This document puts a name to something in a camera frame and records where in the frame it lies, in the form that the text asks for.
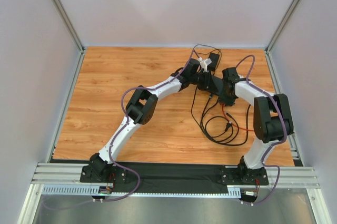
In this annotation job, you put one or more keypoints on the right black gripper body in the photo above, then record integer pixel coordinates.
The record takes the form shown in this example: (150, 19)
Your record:
(226, 91)

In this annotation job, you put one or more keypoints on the black cloth strip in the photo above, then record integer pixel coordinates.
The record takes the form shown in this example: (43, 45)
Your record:
(178, 178)

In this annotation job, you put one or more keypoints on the thin black adapter lead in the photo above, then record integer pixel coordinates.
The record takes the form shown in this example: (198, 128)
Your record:
(203, 51)

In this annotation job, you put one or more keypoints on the black power adapter brick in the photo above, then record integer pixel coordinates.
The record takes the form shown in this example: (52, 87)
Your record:
(214, 61)

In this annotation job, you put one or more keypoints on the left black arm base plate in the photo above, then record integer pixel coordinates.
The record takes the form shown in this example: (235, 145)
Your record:
(108, 174)

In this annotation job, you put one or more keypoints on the left aluminium frame post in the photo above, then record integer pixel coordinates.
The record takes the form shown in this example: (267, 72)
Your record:
(68, 24)

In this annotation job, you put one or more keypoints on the grey slotted cable duct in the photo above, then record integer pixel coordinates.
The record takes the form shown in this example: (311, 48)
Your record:
(100, 191)

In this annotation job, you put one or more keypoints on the black network switch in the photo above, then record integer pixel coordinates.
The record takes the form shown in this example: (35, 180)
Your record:
(217, 87)

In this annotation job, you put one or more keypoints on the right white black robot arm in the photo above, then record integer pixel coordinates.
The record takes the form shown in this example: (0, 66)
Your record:
(272, 119)

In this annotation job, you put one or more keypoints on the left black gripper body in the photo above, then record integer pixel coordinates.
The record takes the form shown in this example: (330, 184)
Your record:
(208, 81)

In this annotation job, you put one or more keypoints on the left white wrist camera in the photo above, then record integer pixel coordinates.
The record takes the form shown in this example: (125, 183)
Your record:
(204, 63)

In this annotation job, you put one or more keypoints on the aluminium front rail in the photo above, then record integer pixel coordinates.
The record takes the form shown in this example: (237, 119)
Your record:
(67, 173)

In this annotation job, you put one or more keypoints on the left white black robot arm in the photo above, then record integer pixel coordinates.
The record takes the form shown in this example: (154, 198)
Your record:
(138, 105)

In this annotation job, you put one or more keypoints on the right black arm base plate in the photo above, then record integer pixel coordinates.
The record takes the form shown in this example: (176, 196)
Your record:
(243, 176)

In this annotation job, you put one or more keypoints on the aluminium frame post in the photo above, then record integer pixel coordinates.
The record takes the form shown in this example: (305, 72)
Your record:
(285, 19)
(68, 24)

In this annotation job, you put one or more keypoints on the right aluminium frame post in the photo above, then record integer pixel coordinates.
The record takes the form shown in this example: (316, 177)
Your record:
(285, 19)

